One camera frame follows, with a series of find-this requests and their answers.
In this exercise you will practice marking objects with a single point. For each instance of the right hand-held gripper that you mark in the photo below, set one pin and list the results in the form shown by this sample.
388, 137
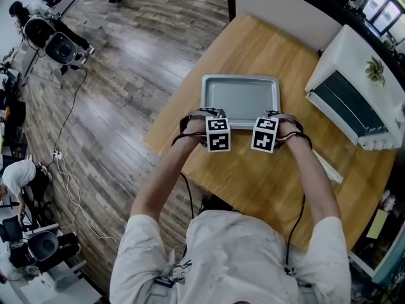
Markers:
264, 135

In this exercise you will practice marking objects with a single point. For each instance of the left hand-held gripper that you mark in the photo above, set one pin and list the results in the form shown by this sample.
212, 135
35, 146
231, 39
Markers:
218, 135

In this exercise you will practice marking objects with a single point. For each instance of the grey metal baking tray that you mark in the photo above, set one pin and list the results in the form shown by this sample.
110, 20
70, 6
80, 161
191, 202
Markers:
240, 98

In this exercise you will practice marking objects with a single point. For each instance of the white toaster oven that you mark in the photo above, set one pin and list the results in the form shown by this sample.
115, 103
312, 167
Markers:
340, 71

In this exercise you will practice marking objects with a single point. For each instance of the person's right forearm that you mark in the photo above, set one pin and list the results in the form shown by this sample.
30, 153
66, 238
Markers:
311, 182

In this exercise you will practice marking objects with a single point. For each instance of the person's left forearm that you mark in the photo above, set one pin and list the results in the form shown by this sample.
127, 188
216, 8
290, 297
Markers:
167, 173

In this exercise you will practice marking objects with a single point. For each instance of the white flat box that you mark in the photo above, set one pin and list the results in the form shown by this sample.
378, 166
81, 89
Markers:
329, 168

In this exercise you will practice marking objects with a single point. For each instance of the person's white t-shirt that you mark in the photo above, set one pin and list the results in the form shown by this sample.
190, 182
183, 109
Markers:
234, 261

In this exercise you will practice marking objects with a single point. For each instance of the small green plant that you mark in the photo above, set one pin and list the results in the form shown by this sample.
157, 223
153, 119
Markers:
376, 70

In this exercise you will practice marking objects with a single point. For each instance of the yellow paper sheet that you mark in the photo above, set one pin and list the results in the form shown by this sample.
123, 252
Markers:
376, 225

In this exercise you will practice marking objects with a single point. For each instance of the black clip-on device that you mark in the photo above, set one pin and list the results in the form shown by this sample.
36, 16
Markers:
164, 282

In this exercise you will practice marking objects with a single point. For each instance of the white power strip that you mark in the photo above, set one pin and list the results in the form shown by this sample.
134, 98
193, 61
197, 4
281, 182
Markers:
57, 154

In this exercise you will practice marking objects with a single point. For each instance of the grey shell office chair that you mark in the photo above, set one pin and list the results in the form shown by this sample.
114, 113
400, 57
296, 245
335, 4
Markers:
61, 47
38, 30
44, 245

